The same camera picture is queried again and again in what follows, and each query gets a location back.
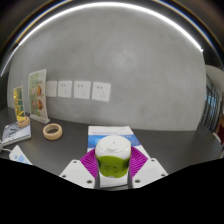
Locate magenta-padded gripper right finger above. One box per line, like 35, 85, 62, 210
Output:
128, 145, 169, 189

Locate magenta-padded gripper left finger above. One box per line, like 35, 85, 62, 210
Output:
59, 148, 100, 190

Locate green and white charger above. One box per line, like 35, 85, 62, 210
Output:
94, 135, 132, 178

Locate beige tape roll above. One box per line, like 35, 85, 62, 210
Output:
42, 122, 64, 141

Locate white book with blue band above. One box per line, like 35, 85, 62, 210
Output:
87, 125, 151, 189

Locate grey patterned booklet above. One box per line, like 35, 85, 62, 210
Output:
1, 120, 32, 147

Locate acrylic stand with green leaflet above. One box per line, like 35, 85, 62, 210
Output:
27, 68, 51, 125

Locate orange card in wooden holder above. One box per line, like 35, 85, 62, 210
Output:
13, 85, 31, 129

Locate glass partition with dark frames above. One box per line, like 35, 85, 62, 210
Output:
199, 73, 224, 134

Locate curved ceiling light strip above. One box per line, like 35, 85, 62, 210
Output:
0, 1, 204, 78

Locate white power strip cable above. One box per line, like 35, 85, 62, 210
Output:
0, 139, 13, 154

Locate white wall socket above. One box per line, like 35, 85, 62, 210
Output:
57, 80, 73, 99
73, 80, 92, 100
45, 81, 58, 98
91, 81, 112, 103

